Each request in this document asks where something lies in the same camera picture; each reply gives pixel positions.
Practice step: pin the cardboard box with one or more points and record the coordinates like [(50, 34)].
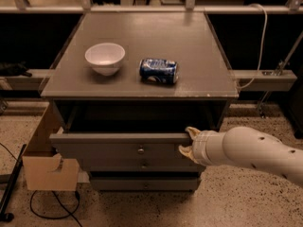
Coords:
[(45, 169)]

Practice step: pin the grey drawer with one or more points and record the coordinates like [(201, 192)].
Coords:
[(149, 184), (119, 145), (135, 165)]

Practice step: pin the grey drawer cabinet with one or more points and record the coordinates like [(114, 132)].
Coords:
[(88, 102)]

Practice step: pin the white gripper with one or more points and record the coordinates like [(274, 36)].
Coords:
[(200, 148)]

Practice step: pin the metal diagonal strut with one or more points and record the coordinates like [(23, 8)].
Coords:
[(278, 72)]

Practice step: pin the grey bottom drawer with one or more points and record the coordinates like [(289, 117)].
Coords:
[(149, 184)]

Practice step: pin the grey top drawer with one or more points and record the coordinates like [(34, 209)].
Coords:
[(119, 145)]

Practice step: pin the white bowl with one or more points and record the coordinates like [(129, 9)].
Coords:
[(105, 58)]

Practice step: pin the grey middle drawer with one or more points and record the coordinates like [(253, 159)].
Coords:
[(135, 165)]

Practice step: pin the black object on rail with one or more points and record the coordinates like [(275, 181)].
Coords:
[(12, 69)]

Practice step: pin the black floor bar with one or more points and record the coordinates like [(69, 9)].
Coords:
[(10, 181)]

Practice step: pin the blue crushed soda can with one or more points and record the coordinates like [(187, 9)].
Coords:
[(159, 70)]

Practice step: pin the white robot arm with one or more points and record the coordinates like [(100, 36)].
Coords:
[(245, 147)]

